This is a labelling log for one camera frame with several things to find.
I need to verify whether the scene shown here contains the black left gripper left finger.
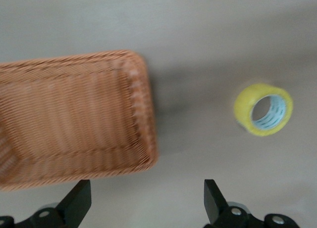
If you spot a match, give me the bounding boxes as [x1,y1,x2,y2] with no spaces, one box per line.
[0,179,92,228]

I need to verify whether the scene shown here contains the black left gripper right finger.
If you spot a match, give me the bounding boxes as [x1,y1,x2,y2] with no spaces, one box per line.
[204,179,301,228]

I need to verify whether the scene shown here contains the yellow packing tape roll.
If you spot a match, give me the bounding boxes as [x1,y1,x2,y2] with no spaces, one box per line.
[233,82,294,138]

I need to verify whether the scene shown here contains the brown wicker basket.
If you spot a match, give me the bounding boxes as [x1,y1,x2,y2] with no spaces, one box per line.
[0,49,159,192]

